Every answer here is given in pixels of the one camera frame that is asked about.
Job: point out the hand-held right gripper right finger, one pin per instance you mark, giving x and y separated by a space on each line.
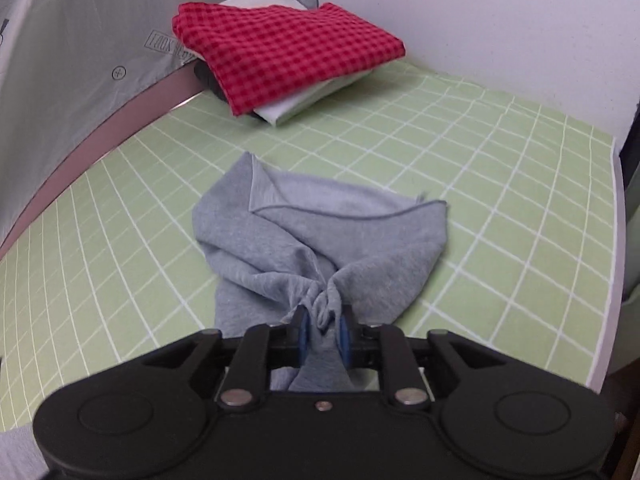
343 336

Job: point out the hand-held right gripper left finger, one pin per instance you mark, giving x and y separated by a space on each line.
302 334

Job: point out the grey sweat pants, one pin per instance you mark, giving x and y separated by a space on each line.
260 240

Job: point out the white folded cloth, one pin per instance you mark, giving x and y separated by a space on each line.
292 109

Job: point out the dark folded cloth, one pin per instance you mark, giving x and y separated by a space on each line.
207 80

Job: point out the pink bed edge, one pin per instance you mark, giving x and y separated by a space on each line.
125 115

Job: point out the red checked folded cloth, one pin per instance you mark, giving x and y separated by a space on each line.
290 50

